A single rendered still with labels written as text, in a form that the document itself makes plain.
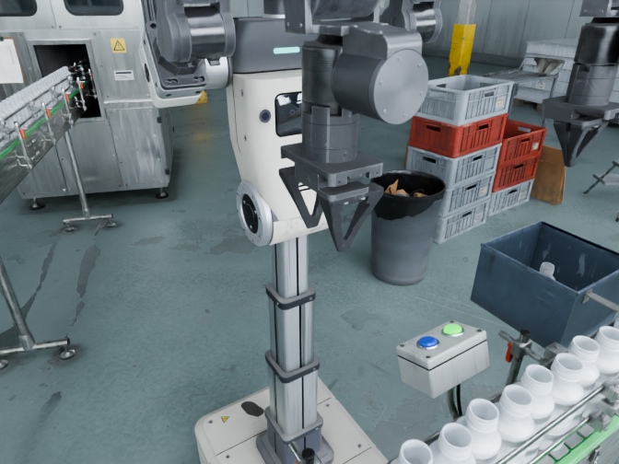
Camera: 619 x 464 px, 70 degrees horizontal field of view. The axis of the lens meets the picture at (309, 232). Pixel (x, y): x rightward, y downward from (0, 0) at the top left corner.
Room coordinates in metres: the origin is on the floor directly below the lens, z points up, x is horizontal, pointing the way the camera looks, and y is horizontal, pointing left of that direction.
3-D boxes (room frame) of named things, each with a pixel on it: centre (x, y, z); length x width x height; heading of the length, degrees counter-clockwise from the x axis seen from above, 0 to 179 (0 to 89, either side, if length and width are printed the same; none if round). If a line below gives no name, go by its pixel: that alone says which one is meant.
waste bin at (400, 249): (2.50, -0.59, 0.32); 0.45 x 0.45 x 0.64
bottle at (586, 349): (0.52, -0.42, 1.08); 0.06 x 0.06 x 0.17
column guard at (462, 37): (10.51, -3.34, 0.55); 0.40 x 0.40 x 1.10; 32
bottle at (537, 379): (0.46, -0.32, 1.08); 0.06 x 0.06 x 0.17
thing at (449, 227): (3.20, -1.08, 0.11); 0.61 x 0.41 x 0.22; 127
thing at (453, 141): (3.20, -1.08, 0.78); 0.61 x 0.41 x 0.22; 128
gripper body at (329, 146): (0.44, -0.02, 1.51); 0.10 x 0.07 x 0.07; 32
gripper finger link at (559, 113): (0.68, -0.41, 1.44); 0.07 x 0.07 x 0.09; 31
